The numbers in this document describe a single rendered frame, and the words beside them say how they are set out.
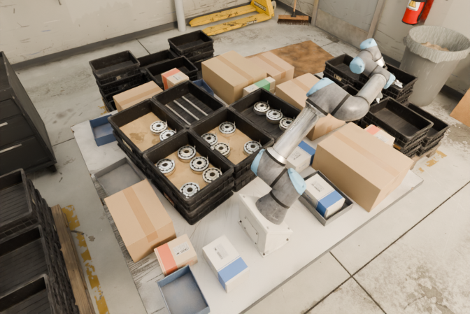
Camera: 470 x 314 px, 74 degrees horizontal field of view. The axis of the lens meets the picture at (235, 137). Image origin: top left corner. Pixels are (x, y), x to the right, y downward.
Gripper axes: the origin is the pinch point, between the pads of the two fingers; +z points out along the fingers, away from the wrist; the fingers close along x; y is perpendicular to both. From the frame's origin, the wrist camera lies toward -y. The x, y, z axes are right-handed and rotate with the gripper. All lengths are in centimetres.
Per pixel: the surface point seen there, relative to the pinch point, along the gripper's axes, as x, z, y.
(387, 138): -12.8, 21.7, 2.8
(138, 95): -125, -75, -57
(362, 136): -25.3, 9.5, 5.3
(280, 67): -32, -28, -74
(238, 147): -86, -23, -7
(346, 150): -38.3, 5.7, 12.9
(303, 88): -31, -17, -41
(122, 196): -144, -48, 19
